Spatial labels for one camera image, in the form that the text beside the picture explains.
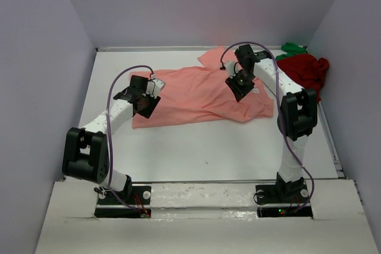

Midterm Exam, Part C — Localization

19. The red t shirt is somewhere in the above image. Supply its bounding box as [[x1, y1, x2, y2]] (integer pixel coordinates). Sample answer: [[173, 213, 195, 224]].
[[276, 54, 329, 102]]

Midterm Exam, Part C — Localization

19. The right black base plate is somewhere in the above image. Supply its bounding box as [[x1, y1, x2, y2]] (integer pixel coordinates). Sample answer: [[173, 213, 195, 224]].
[[253, 184, 313, 218]]

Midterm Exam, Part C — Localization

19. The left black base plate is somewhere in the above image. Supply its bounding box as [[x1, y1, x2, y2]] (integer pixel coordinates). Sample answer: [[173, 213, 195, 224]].
[[94, 184, 152, 219]]

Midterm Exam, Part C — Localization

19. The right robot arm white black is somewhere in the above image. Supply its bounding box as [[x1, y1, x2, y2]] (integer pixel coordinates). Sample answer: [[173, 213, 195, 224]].
[[220, 42, 318, 208]]

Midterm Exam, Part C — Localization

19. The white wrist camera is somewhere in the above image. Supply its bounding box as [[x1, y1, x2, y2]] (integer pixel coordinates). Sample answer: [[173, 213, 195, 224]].
[[224, 60, 239, 78], [146, 79, 165, 98]]

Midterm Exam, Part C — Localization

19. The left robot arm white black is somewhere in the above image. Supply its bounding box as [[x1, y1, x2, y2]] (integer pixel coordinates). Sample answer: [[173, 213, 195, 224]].
[[62, 75, 165, 204]]

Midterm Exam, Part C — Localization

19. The aluminium rail front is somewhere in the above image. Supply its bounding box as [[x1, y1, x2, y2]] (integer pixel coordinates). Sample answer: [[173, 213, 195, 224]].
[[132, 179, 276, 184]]

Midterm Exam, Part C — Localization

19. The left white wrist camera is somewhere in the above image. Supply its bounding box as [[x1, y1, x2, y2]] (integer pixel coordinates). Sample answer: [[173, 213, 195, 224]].
[[146, 79, 165, 98]]

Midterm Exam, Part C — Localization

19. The aluminium rail back edge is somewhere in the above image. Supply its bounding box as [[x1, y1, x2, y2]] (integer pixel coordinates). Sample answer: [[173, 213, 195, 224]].
[[95, 45, 283, 52]]

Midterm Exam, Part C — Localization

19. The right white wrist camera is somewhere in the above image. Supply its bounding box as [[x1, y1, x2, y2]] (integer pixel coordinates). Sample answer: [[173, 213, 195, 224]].
[[224, 60, 239, 78]]

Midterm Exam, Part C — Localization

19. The pink t shirt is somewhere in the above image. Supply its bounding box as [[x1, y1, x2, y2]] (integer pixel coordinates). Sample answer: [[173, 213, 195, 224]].
[[132, 46, 274, 129]]

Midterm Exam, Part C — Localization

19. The green t shirt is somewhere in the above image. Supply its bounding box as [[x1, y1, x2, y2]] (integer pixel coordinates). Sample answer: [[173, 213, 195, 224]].
[[276, 42, 308, 61]]

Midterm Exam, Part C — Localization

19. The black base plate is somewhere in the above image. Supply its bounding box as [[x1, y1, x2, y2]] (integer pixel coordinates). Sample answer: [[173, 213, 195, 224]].
[[94, 184, 152, 219], [253, 184, 313, 218]]

